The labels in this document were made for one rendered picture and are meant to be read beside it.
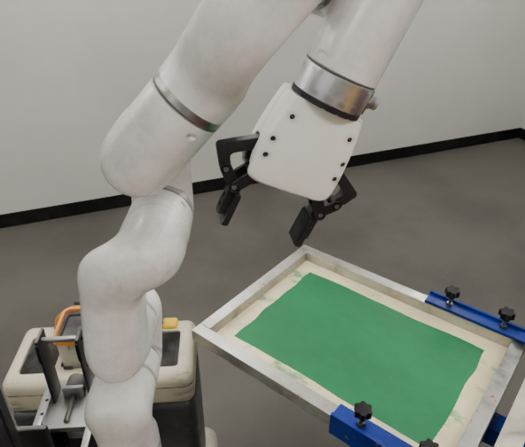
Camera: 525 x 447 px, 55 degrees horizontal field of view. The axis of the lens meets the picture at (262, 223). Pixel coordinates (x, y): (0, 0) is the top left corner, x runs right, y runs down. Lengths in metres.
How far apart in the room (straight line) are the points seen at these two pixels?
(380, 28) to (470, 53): 4.85
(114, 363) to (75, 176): 3.50
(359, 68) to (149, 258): 0.29
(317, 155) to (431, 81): 4.62
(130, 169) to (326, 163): 0.20
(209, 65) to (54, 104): 3.52
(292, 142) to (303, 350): 1.07
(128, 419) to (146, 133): 0.43
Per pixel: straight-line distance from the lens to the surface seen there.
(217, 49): 0.46
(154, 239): 0.58
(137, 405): 0.79
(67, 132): 4.03
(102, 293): 0.62
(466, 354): 1.61
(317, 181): 0.53
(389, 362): 1.52
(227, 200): 0.54
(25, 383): 1.63
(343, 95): 0.49
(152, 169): 0.54
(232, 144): 0.51
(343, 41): 0.48
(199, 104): 0.50
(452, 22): 5.09
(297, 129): 0.50
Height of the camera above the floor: 2.02
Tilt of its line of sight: 31 degrees down
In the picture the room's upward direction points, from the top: straight up
